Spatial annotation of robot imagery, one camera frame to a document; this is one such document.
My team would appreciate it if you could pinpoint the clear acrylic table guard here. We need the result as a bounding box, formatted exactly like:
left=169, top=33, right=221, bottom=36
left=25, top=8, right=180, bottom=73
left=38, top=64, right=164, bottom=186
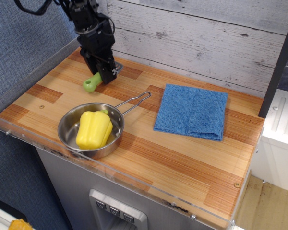
left=0, top=49, right=264, bottom=230

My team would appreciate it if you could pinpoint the grey toy fridge cabinet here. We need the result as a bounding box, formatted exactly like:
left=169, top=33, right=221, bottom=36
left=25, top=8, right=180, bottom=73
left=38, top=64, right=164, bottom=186
left=37, top=149, right=209, bottom=230

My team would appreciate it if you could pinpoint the green handled grey spatula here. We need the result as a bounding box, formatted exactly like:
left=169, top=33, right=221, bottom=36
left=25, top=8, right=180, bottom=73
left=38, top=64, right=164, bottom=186
left=83, top=61, right=123, bottom=93

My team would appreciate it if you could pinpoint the black vertical post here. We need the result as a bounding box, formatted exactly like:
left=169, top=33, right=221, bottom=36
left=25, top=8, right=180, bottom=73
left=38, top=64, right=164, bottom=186
left=258, top=32, right=288, bottom=118

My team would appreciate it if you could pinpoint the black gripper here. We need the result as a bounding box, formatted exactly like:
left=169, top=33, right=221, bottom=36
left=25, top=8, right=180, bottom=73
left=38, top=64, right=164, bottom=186
left=75, top=13, right=117, bottom=84

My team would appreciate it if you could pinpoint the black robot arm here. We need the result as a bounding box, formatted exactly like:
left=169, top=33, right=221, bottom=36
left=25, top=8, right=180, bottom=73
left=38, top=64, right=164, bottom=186
left=54, top=0, right=118, bottom=84

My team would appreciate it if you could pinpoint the white side cabinet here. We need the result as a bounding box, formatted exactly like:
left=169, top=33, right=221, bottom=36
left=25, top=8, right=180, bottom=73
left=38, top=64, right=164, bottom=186
left=250, top=90, right=288, bottom=190

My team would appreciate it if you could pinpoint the silver dispenser button panel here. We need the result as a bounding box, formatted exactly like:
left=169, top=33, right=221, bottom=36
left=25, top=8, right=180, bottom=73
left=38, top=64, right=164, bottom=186
left=89, top=189, right=148, bottom=230

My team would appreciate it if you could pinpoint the yellow toy bell pepper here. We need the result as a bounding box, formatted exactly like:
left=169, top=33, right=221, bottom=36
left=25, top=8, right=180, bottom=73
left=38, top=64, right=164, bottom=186
left=76, top=110, right=113, bottom=150

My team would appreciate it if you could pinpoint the small steel frying pan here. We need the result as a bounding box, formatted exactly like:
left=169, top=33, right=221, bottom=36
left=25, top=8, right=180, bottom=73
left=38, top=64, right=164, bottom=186
left=58, top=92, right=151, bottom=159

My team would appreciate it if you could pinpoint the blue folded rag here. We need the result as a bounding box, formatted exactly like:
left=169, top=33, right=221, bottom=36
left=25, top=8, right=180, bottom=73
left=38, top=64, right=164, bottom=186
left=154, top=84, right=228, bottom=141

